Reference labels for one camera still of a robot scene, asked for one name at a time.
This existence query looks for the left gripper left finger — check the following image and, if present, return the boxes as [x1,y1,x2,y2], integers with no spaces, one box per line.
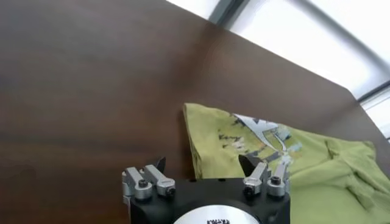
[121,156,177,204]

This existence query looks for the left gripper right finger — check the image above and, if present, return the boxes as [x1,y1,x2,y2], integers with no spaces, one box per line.
[238,154,290,198]

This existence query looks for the lime green printed t-shirt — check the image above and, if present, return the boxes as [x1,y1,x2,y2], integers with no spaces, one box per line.
[182,102,390,224]

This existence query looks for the slanted dark window frame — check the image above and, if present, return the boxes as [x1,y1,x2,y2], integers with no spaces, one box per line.
[356,79,390,104]

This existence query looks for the grey curved outdoor rail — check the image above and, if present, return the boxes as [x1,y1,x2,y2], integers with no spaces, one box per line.
[291,0,390,72]

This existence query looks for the dark grey vertical window post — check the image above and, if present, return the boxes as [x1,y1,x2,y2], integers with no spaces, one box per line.
[209,0,246,29]

